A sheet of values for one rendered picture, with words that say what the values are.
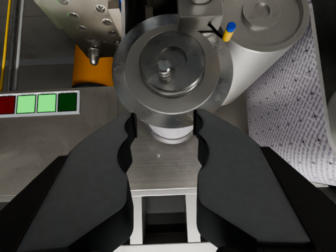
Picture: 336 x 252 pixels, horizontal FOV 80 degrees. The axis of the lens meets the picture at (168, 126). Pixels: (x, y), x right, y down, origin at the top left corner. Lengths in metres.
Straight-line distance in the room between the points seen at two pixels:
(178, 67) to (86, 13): 0.35
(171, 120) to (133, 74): 0.07
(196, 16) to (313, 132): 0.20
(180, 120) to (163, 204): 0.45
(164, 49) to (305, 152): 0.23
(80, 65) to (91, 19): 1.61
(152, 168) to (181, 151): 0.09
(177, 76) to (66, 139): 0.47
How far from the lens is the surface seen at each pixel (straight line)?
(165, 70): 0.20
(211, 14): 0.26
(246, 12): 0.31
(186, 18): 0.26
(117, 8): 0.49
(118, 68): 0.26
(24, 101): 0.72
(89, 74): 2.07
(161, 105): 0.24
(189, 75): 0.23
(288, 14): 0.34
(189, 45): 0.25
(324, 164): 0.32
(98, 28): 0.59
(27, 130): 0.71
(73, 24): 0.59
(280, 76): 0.39
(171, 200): 0.65
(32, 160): 0.69
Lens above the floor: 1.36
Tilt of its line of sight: 9 degrees down
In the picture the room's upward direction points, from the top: 177 degrees clockwise
